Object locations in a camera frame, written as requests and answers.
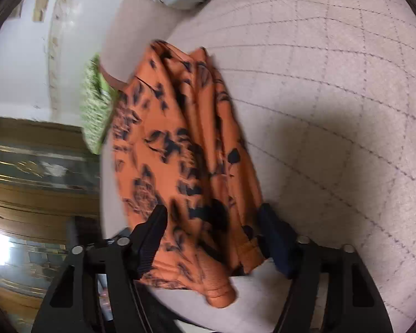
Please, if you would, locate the green patterned pillow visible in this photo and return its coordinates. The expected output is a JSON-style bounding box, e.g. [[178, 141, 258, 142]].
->
[[80, 54, 120, 155]]

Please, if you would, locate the pink bolster cushion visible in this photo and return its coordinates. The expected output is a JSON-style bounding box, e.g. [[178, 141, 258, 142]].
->
[[99, 0, 198, 89]]

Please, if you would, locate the orange floral top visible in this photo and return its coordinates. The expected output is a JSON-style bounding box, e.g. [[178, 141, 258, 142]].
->
[[111, 40, 267, 309]]

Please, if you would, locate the wooden glass-door cabinet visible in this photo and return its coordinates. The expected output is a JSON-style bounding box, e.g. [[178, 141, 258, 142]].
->
[[0, 114, 106, 333]]

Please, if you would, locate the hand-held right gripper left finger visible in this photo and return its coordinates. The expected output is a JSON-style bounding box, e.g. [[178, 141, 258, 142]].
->
[[31, 204, 169, 333]]

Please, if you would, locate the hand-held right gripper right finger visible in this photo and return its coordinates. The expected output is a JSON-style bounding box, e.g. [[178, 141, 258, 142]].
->
[[257, 204, 394, 333]]

